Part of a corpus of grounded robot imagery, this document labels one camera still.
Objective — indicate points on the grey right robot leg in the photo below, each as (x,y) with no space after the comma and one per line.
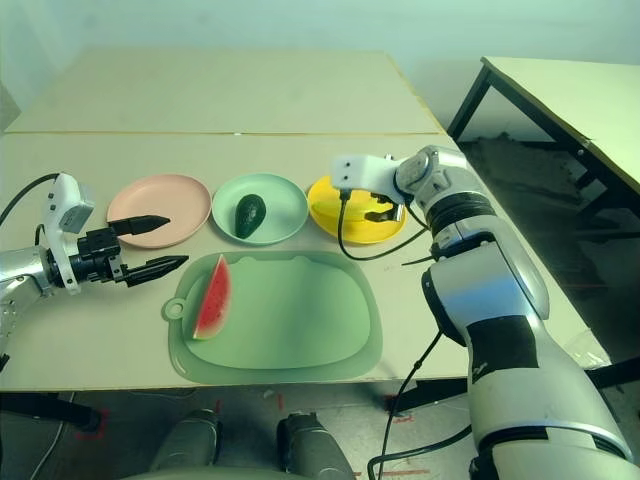
(310,445)

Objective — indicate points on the mint green round plate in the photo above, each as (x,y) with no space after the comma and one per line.
(285,210)

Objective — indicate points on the yellow round plate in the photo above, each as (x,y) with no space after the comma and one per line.
(360,232)

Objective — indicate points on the side table with black legs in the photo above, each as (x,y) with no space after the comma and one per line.
(550,100)

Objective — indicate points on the grey robot leg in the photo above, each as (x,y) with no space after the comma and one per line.
(310,445)
(190,440)

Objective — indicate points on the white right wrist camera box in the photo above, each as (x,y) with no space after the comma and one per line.
(360,172)

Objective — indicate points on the black table frame bar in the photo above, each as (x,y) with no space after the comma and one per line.
(50,406)
(620,372)

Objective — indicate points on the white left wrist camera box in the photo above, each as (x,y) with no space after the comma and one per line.
(67,205)

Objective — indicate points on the clear plastic bag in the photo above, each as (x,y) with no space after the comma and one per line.
(592,352)

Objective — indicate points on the grey left robot leg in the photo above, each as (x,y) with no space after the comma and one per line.
(190,440)

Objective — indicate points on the watermelon slice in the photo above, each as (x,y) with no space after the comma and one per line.
(215,305)

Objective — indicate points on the dark green avocado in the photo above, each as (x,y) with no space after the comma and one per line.
(249,215)

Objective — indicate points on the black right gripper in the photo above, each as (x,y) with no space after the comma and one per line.
(397,212)

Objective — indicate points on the grey robot torso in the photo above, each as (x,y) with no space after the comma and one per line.
(200,474)

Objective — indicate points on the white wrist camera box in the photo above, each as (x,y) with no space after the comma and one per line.
(67,205)
(360,172)

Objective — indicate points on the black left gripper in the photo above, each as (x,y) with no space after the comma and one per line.
(95,257)

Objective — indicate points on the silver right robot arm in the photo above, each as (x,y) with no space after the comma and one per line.
(500,300)

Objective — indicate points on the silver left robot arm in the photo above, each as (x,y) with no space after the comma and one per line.
(20,265)

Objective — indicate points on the pink round plate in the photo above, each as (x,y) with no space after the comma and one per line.
(165,200)

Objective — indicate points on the green silicone cutting mat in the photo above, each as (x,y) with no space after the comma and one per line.
(300,320)

